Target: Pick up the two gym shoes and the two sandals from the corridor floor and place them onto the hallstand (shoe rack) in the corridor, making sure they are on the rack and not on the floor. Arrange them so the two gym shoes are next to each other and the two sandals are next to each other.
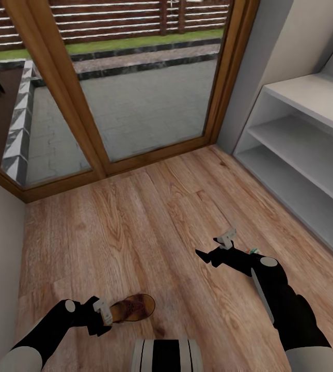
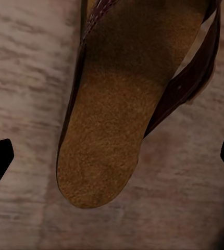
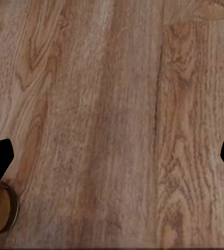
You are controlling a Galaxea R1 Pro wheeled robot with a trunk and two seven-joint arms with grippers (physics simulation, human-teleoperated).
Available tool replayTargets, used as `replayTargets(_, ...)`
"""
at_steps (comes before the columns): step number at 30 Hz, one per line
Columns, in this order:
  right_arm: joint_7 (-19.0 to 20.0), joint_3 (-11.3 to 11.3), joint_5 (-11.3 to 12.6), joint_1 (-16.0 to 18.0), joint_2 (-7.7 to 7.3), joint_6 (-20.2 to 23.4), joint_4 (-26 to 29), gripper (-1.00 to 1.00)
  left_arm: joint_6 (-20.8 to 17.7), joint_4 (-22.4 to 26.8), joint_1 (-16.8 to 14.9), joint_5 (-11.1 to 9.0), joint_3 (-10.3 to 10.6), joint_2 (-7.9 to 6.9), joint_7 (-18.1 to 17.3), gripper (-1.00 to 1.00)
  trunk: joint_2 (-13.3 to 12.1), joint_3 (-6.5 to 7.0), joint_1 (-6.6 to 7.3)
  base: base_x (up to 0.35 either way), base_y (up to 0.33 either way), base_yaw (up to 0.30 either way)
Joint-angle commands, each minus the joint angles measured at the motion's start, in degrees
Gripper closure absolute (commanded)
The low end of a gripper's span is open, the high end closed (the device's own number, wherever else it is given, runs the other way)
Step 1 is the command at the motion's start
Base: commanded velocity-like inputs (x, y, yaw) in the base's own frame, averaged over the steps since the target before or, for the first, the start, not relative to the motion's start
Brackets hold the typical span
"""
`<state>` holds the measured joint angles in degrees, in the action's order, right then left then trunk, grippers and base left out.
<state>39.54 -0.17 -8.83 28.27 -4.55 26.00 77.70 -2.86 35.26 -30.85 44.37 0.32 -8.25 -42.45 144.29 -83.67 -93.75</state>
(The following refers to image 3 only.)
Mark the sandal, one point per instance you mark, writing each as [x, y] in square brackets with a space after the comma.
[8, 207]

